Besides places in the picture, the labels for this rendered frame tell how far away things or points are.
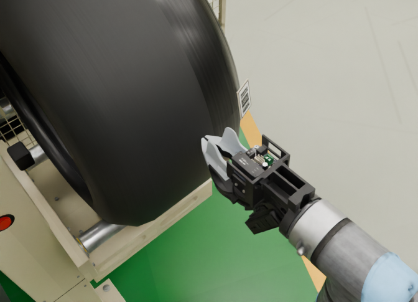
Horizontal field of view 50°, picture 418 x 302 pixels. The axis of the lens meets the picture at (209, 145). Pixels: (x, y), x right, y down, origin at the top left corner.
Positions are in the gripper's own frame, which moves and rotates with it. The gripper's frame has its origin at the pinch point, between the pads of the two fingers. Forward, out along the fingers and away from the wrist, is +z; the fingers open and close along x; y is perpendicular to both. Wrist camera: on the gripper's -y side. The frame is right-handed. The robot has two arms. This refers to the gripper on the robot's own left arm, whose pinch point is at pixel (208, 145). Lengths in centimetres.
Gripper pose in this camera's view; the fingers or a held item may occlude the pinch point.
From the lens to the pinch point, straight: 71.2
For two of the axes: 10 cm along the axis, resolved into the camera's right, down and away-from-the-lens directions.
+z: -6.5, -5.6, 5.2
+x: -7.6, 5.4, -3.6
